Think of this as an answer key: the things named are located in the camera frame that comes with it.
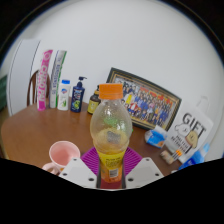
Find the puzzle cube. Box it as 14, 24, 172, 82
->
172, 149, 184, 161

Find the white blue-capped lotion bottle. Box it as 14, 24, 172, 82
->
56, 79, 72, 112

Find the flat round red coaster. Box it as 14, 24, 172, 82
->
99, 181, 125, 190

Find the blue tissue pack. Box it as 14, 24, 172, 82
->
144, 125, 168, 149

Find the framed group photo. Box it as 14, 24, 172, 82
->
105, 67, 183, 132

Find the pink mug with orange dots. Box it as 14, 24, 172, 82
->
41, 140, 82, 176

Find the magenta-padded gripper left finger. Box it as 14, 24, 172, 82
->
58, 147, 102, 190

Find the wooden chair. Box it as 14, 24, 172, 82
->
26, 69, 52, 108

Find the blue detergent bottle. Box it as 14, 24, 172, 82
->
178, 142, 211, 172

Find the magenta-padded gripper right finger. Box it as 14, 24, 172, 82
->
122, 145, 165, 190

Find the small beige snack packet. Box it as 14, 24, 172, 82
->
159, 149, 175, 165

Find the orange-capped juice bottle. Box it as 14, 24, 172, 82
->
89, 83, 134, 184

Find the long green-white wrap box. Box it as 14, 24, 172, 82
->
49, 49, 68, 110

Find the white paper gift bag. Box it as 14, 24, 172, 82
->
164, 96, 214, 156

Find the dark blue pump bottle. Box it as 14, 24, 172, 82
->
69, 76, 88, 114

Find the brown yellow-labelled pump bottle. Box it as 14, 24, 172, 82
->
87, 84, 102, 116

